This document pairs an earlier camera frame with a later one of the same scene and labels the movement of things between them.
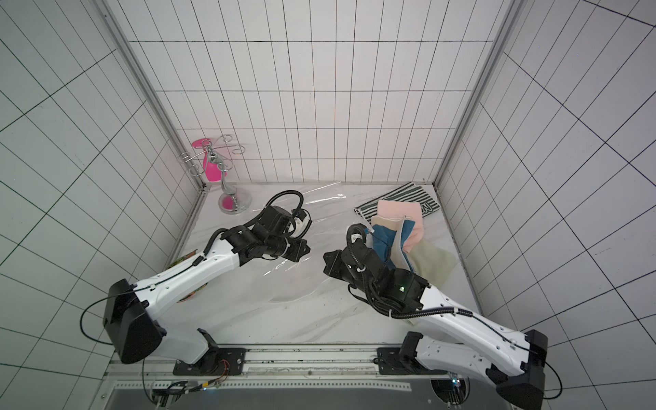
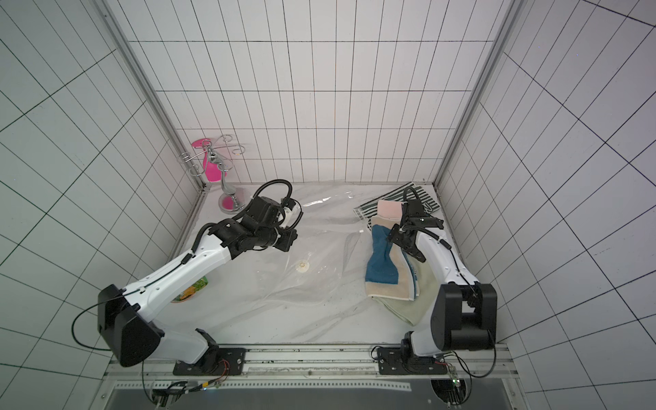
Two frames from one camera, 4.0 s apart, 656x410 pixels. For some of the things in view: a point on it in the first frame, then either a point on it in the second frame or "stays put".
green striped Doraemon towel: x=407 y=193 stays put
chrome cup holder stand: x=233 y=200 stays put
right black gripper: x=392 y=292 to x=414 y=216
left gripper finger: x=300 y=249 to x=286 y=239
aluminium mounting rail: x=291 y=362 stays put
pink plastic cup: x=213 y=169 stays put
